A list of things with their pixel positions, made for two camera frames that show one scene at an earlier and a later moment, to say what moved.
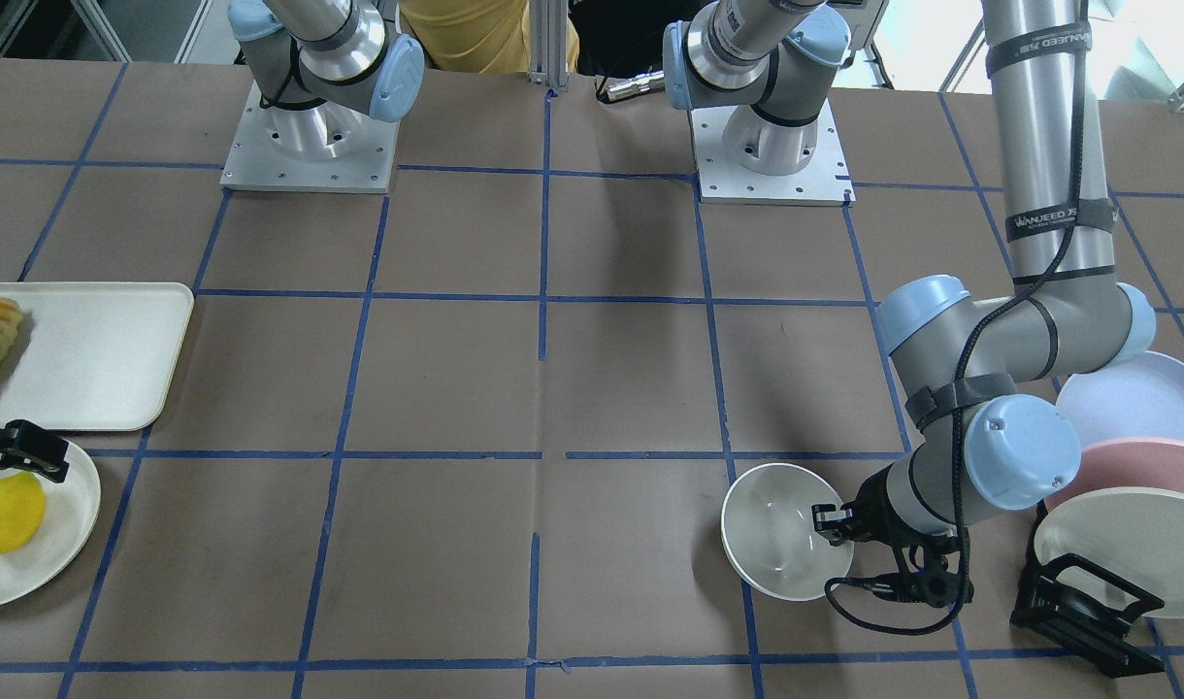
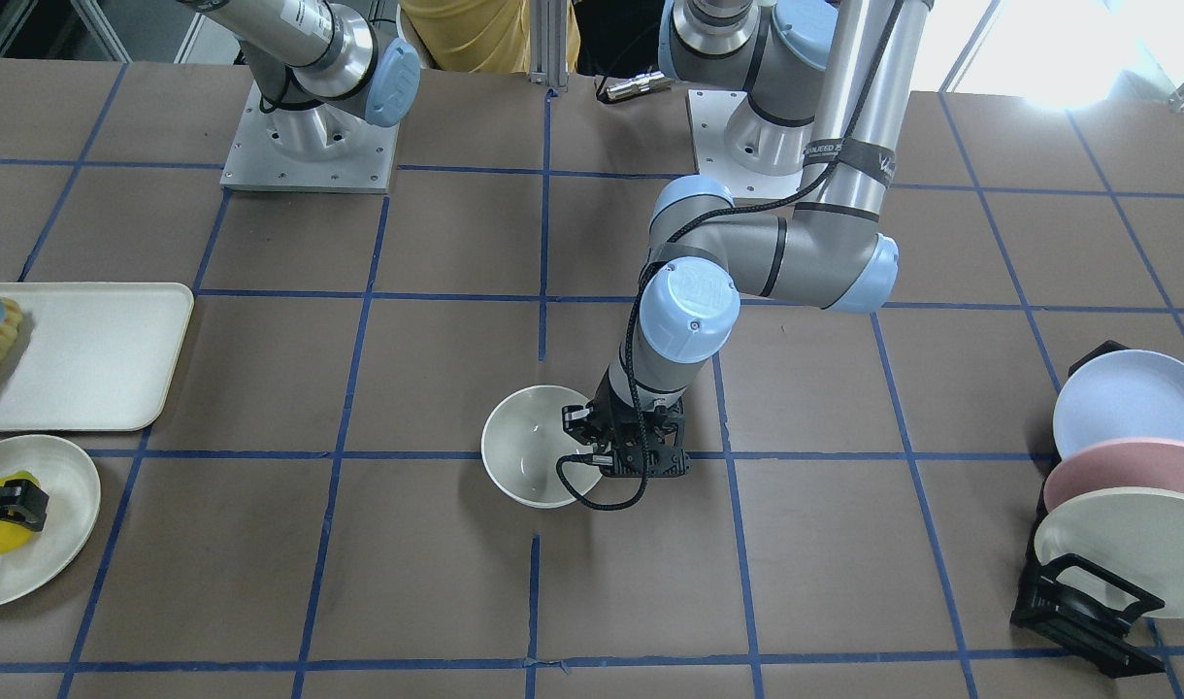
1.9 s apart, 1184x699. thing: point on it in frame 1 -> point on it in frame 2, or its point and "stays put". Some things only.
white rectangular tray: (88, 356) stays put
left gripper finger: (839, 526) -> (580, 423)
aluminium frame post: (548, 43) stays put
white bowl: (769, 537) -> (521, 445)
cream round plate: (48, 555) stays put
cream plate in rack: (1161, 542) stays put
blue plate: (1148, 395) stays put
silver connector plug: (646, 83) stays put
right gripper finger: (22, 445) -> (21, 502)
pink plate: (1136, 462) stays put
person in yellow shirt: (491, 36) stays put
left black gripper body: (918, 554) -> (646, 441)
